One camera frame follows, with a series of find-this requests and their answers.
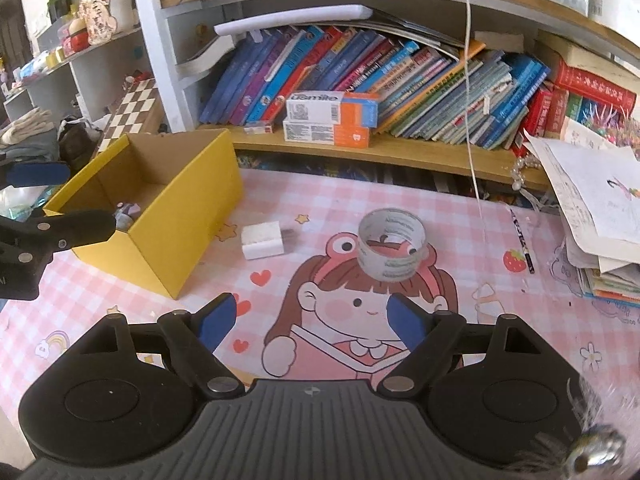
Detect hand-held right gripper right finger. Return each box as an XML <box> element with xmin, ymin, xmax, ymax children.
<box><xmin>376</xmin><ymin>293</ymin><xmax>536</xmax><ymax>401</ymax></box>

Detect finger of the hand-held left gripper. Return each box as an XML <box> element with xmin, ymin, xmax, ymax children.
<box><xmin>0</xmin><ymin>209</ymin><xmax>117</xmax><ymax>281</ymax></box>
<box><xmin>0</xmin><ymin>160</ymin><xmax>71</xmax><ymax>189</ymax></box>

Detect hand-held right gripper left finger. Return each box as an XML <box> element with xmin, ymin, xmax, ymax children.
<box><xmin>102</xmin><ymin>293</ymin><xmax>246</xmax><ymax>401</ymax></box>

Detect clear tape roll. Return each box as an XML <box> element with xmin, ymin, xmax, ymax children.
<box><xmin>357</xmin><ymin>208</ymin><xmax>428</xmax><ymax>281</ymax></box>

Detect yellow cardboard box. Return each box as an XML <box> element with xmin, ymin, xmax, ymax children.
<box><xmin>42</xmin><ymin>129</ymin><xmax>246</xmax><ymax>301</ymax></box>

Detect white eraser block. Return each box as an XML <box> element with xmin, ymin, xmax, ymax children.
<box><xmin>241</xmin><ymin>221</ymin><xmax>286</xmax><ymax>261</ymax></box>

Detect white cloth gloves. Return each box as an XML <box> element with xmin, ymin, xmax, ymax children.
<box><xmin>0</xmin><ymin>107</ymin><xmax>55</xmax><ymax>148</ymax></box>

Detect small purple item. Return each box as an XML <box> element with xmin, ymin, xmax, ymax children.
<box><xmin>114</xmin><ymin>202</ymin><xmax>142</xmax><ymax>233</ymax></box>

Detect black bag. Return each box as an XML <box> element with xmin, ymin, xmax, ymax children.
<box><xmin>57</xmin><ymin>116</ymin><xmax>105</xmax><ymax>171</ymax></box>

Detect brown checkered board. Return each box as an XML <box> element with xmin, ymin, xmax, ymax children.
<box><xmin>95</xmin><ymin>79</ymin><xmax>164</xmax><ymax>154</ymax></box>

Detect pink printed table mat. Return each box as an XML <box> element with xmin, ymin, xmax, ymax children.
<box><xmin>0</xmin><ymin>167</ymin><xmax>640</xmax><ymax>461</ymax></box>

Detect white side shelf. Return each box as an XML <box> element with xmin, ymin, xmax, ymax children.
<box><xmin>4</xmin><ymin>24</ymin><xmax>152</xmax><ymax>127</ymax></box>

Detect dark patterned pencil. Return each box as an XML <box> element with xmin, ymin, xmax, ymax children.
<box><xmin>509</xmin><ymin>206</ymin><xmax>536</xmax><ymax>275</ymax></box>

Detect wooden bookshelf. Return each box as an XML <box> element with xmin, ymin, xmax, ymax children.
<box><xmin>127</xmin><ymin>0</ymin><xmax>640</xmax><ymax>194</ymax></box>

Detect bunny hanging tag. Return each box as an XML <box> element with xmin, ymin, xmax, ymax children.
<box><xmin>77</xmin><ymin>0</ymin><xmax>118</xmax><ymax>46</ymax></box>

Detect open white book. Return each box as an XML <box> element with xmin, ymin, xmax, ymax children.
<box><xmin>175</xmin><ymin>35</ymin><xmax>236</xmax><ymax>79</ymax></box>

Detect white and orange toothpaste box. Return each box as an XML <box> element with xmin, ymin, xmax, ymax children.
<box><xmin>282</xmin><ymin>120</ymin><xmax>372</xmax><ymax>149</ymax></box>
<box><xmin>286</xmin><ymin>91</ymin><xmax>380</xmax><ymax>128</ymax></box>

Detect stack of papers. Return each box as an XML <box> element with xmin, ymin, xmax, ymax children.
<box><xmin>522</xmin><ymin>130</ymin><xmax>640</xmax><ymax>311</ymax></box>

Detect row of colourful books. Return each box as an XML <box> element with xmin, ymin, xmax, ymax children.
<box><xmin>199</xmin><ymin>25</ymin><xmax>556</xmax><ymax>152</ymax></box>

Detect white rolled paper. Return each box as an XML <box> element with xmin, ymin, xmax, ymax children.
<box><xmin>214</xmin><ymin>4</ymin><xmax>374</xmax><ymax>37</ymax></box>

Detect red thick dictionary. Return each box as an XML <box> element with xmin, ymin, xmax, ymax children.
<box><xmin>549</xmin><ymin>59</ymin><xmax>638</xmax><ymax>112</ymax></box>

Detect beige thick book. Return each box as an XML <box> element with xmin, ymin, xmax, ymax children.
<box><xmin>535</xmin><ymin>30</ymin><xmax>640</xmax><ymax>92</ymax></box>

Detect pearl bead string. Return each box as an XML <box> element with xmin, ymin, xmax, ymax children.
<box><xmin>510</xmin><ymin>155</ymin><xmax>543</xmax><ymax>191</ymax></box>

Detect white cable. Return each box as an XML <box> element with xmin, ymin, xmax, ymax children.
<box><xmin>452</xmin><ymin>0</ymin><xmax>487</xmax><ymax>221</ymax></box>

